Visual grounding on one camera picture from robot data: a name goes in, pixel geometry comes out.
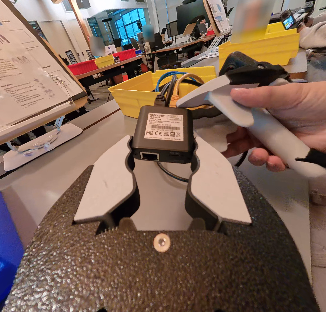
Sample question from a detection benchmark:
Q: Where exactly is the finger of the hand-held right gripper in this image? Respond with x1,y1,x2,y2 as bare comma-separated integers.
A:
175,75,232,108

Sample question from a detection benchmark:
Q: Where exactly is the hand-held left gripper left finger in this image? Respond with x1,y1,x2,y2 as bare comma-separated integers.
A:
73,135,141,224

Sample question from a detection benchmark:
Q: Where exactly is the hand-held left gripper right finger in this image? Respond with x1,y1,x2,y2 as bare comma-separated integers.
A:
184,136,253,231

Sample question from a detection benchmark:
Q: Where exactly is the thin black cable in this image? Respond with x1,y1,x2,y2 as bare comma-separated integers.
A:
156,151,249,183

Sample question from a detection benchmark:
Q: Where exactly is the thick black ethernet cable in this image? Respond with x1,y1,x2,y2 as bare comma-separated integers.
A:
154,74,204,107

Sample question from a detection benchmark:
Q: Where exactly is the black network splitter box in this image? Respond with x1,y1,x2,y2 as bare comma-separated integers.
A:
131,106,196,164

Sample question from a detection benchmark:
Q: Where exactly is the grey desk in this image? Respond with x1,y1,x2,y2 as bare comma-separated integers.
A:
0,99,312,279

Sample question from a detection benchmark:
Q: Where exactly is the person's right hand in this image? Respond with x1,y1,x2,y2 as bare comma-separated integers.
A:
222,81,326,172

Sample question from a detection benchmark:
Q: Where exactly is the instruction sheet document stand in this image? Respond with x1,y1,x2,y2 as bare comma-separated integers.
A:
198,0,233,60
0,0,88,171

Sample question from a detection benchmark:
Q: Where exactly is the small black monitor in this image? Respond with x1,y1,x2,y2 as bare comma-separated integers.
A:
166,21,179,38

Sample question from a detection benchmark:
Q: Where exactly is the long work table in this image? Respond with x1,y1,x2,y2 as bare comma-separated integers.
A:
74,54,146,88

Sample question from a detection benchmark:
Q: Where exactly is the red plastic bin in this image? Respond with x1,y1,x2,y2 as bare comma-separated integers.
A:
112,48,137,62
67,60,99,76

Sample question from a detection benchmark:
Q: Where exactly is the small yellow plastic bin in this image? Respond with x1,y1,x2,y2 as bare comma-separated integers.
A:
95,55,115,68

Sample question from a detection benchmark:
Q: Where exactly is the blue plastic bin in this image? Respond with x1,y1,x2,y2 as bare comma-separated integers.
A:
0,191,25,301

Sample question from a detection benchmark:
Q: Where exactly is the black floor lamp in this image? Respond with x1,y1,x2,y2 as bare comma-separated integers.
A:
101,18,113,46

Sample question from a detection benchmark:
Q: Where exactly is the large black wall screen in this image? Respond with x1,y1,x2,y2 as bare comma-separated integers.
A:
176,0,212,29

